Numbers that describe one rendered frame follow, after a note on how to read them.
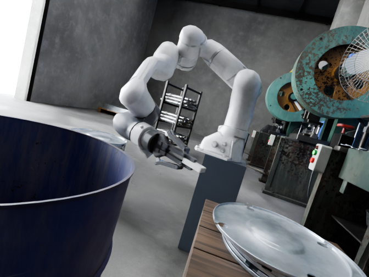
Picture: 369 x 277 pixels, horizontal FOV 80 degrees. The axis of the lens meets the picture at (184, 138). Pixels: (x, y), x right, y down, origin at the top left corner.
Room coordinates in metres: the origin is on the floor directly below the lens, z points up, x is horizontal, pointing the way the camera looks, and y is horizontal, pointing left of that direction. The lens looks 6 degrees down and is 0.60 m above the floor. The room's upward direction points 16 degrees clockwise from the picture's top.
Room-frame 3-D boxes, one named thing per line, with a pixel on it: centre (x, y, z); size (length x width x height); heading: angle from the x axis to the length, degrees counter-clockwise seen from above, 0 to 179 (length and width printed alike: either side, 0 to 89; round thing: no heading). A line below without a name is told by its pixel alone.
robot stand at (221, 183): (1.01, -0.21, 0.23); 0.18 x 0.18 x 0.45; 77
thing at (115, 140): (1.16, 0.44, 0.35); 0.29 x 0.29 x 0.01
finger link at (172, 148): (0.70, 0.02, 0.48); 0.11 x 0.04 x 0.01; 55
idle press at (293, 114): (4.18, -1.95, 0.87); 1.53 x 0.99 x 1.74; 81
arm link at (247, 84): (0.97, -0.20, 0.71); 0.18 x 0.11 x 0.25; 159
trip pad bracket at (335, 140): (1.16, -0.79, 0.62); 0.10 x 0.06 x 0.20; 168
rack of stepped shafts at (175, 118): (3.20, 0.20, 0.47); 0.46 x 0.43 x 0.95; 58
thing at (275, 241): (0.48, -0.26, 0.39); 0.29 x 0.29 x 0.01
